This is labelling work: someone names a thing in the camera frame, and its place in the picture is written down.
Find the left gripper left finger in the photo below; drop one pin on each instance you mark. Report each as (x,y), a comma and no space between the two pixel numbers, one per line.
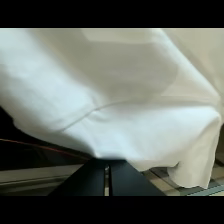
(86,180)

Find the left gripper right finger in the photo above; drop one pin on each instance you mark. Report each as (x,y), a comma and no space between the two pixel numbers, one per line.
(131,181)

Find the white T-shirt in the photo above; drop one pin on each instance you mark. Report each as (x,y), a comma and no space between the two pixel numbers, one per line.
(110,90)

